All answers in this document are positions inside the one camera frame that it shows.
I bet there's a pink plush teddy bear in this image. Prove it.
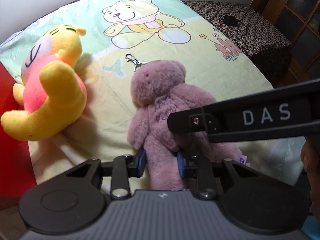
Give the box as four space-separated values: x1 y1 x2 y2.
127 60 243 190

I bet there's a yellow tiger plush toy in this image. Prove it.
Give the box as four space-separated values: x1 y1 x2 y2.
1 24 87 141

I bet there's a person's right hand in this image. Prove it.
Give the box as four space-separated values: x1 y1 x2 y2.
300 136 320 220

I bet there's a wooden glass door cabinet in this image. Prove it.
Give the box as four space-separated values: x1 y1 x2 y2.
251 0 319 81

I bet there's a red cardboard box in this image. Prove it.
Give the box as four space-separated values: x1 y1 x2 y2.
1 65 36 210

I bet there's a cartoon bear bed sheet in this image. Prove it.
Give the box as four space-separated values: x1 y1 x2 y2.
0 0 307 240

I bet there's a metal keychain clasp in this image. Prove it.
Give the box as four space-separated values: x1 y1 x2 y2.
125 53 148 72

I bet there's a black charger with cable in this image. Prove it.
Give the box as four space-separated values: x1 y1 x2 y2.
219 10 248 52

